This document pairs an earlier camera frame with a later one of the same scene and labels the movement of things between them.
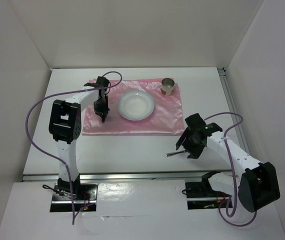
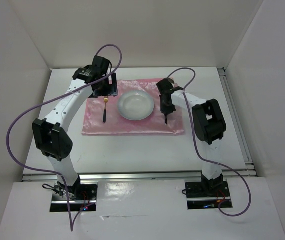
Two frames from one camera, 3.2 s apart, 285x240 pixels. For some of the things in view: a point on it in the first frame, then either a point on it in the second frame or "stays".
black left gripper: x=105 y=109 → x=110 y=89
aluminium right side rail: x=243 y=145 stays
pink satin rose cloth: x=166 y=118 stays
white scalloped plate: x=136 y=105 stays
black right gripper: x=195 y=152 → x=165 y=110
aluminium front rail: x=108 y=175 stays
